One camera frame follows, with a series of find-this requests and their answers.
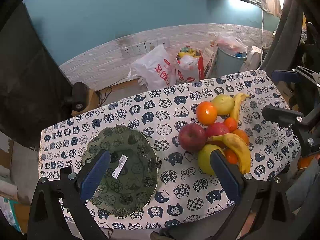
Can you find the small tangerine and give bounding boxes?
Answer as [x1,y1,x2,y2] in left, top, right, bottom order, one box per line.
[233,129,249,145]
[223,148,238,165]
[223,117,238,132]

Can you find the banana with sticker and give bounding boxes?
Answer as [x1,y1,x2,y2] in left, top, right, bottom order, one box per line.
[207,133,251,174]

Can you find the yellow green pear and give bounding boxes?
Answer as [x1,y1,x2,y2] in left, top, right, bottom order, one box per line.
[211,94,235,115]

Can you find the red apple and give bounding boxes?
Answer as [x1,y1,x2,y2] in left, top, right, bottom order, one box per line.
[178,124,207,153]
[205,122,230,138]

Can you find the large orange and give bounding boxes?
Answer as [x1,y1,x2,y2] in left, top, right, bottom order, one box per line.
[196,101,217,126]

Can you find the white kettle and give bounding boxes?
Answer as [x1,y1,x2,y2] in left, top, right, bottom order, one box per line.
[244,46,263,71]

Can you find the green glass plate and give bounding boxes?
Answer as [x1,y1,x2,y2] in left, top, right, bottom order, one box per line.
[81,125,158,217]

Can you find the blue trash bin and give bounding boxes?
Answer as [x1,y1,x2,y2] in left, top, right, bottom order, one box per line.
[215,48,247,77]

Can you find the cat pattern tablecloth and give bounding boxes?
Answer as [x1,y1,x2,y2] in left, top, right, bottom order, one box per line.
[39,70,300,230]

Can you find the black speaker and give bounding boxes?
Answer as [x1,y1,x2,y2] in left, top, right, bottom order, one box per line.
[72,82,89,112]

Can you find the black hanging cloth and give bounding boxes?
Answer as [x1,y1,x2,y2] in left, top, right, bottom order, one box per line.
[1,3,72,148]

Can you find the white plastic shopping bag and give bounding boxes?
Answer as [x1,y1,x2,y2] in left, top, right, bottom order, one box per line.
[127,44,176,90]

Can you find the wall socket strip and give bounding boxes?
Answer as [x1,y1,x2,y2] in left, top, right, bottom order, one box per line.
[120,37,170,58]

